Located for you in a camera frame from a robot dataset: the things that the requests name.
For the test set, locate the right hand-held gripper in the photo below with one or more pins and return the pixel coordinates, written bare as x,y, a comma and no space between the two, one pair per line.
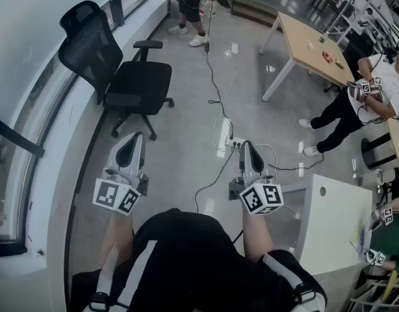
261,197

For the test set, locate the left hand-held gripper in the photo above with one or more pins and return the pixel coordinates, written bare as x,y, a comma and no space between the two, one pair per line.
121,190

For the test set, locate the person's left forearm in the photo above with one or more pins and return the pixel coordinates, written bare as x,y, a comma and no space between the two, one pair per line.
118,232

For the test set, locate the person's right forearm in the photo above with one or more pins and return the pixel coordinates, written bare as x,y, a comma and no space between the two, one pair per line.
256,236

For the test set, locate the dark framed casement window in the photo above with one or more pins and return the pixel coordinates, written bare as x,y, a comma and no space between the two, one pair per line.
17,137

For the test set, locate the white floor socket box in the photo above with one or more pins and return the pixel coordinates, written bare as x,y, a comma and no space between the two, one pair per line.
243,140

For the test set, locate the white power strip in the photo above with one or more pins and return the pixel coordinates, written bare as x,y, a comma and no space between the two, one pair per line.
229,132

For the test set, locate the black mesh office chair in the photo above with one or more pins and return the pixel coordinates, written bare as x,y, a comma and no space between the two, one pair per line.
137,83

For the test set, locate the white desk with hole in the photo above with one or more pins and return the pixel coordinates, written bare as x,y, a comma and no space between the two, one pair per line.
332,223

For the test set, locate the white power adapter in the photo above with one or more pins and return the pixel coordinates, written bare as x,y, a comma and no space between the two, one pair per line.
234,48

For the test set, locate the person's black shirt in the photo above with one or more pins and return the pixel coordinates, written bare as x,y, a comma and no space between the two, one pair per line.
193,265

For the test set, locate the white small appliance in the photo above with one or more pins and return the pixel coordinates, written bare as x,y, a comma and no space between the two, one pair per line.
371,178

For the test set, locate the wooden table with white legs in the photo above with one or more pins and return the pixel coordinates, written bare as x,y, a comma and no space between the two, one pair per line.
303,44

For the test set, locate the small red packet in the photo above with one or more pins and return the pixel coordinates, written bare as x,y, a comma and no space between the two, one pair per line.
327,56

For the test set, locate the small white object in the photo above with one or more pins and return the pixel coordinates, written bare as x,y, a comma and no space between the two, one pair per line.
311,45

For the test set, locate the yellow white paper sheets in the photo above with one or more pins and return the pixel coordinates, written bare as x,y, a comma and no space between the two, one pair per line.
360,239

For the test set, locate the small green object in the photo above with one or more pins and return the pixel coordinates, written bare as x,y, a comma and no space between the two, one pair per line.
323,39

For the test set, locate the brown wooden platform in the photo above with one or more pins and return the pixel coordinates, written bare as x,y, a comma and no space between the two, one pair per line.
251,10

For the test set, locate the light wood pedestal table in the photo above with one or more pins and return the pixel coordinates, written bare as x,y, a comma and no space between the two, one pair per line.
397,141

